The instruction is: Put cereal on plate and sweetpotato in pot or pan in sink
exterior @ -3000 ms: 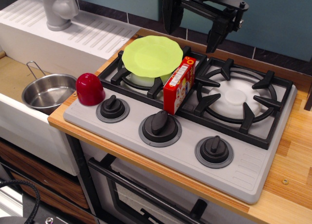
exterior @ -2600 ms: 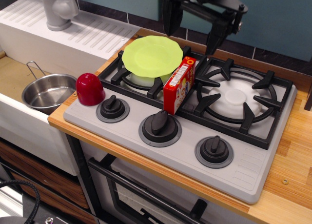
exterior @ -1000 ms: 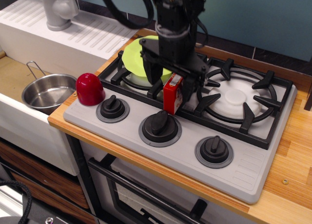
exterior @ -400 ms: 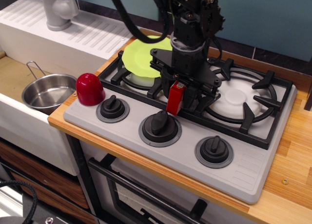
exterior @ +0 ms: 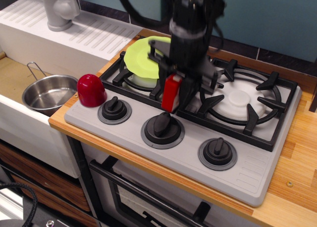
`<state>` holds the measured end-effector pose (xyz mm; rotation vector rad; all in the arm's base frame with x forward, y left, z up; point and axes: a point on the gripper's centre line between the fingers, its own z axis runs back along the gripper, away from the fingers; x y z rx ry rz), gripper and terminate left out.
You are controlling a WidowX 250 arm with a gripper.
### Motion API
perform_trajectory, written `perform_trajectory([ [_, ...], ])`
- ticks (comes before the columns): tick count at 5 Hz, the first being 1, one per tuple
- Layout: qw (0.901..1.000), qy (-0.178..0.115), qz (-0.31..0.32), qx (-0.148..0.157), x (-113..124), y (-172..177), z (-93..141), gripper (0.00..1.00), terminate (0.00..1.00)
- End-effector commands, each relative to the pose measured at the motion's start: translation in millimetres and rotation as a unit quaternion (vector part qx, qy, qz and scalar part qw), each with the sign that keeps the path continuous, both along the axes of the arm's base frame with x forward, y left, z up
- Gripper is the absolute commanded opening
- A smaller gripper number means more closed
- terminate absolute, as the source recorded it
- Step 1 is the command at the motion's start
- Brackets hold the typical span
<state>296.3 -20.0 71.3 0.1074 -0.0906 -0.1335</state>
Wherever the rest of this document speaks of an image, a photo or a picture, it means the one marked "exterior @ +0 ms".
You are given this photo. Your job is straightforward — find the black burner grate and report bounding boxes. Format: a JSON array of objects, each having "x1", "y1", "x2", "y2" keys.
[
  {"x1": 177, "y1": 58, "x2": 302, "y2": 152},
  {"x1": 101, "y1": 51, "x2": 164, "y2": 110}
]

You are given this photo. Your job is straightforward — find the wooden drawer fronts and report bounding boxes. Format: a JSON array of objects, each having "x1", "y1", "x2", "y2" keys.
[{"x1": 0, "y1": 140, "x2": 97, "y2": 227}]

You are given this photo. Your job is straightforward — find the white toy sink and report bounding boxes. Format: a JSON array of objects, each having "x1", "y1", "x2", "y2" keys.
[{"x1": 0, "y1": 0, "x2": 141, "y2": 178}]

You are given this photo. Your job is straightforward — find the red cereal box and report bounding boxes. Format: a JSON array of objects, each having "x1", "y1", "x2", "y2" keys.
[{"x1": 161, "y1": 73, "x2": 182, "y2": 113}]

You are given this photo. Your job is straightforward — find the black braided cable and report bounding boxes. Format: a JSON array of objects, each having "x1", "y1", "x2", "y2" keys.
[{"x1": 0, "y1": 182, "x2": 38, "y2": 224}]

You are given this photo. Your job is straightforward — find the stainless steel pot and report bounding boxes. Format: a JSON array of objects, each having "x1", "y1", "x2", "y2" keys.
[{"x1": 22, "y1": 75, "x2": 78, "y2": 117}]

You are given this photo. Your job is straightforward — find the black middle stove knob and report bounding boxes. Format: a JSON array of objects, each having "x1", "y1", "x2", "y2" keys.
[{"x1": 141, "y1": 112, "x2": 185, "y2": 149}]

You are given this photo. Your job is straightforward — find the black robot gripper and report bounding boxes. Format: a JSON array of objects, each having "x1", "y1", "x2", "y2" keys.
[{"x1": 149, "y1": 26, "x2": 219, "y2": 109}]

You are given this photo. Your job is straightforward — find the lime green plastic plate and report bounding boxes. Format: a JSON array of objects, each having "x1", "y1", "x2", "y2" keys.
[{"x1": 124, "y1": 36, "x2": 171, "y2": 79}]

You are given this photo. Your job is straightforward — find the black left stove knob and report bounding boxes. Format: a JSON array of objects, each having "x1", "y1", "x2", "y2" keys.
[{"x1": 98, "y1": 96, "x2": 132, "y2": 125}]

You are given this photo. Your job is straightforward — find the black stove knob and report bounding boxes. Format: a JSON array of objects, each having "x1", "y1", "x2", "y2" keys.
[
  {"x1": 198, "y1": 137, "x2": 238, "y2": 171},
  {"x1": 98, "y1": 96, "x2": 132, "y2": 125},
  {"x1": 141, "y1": 112, "x2": 185, "y2": 149}
]

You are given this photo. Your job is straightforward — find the black right burner grate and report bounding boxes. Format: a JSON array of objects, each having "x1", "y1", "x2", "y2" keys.
[{"x1": 177, "y1": 58, "x2": 302, "y2": 152}]

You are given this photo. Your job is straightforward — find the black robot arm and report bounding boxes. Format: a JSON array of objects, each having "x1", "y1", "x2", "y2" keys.
[{"x1": 120, "y1": 0, "x2": 225, "y2": 113}]

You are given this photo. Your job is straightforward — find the grey toy stove top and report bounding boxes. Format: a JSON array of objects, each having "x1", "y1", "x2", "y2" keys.
[{"x1": 64, "y1": 47, "x2": 303, "y2": 208}]

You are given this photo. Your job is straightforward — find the black right stove knob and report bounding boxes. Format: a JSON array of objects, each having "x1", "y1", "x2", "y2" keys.
[{"x1": 198, "y1": 137, "x2": 238, "y2": 171}]

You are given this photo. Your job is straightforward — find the grey toy faucet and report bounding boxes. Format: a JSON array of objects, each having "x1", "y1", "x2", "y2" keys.
[{"x1": 43, "y1": 0, "x2": 80, "y2": 32}]

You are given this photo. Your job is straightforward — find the black oven door handle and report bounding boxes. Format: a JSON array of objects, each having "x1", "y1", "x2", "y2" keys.
[{"x1": 89, "y1": 160, "x2": 210, "y2": 227}]

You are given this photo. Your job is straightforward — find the black left burner grate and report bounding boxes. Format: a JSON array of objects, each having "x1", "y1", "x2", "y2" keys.
[{"x1": 101, "y1": 51, "x2": 164, "y2": 110}]

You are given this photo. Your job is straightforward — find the toy oven door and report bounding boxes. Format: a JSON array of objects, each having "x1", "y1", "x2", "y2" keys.
[{"x1": 82, "y1": 144, "x2": 254, "y2": 227}]

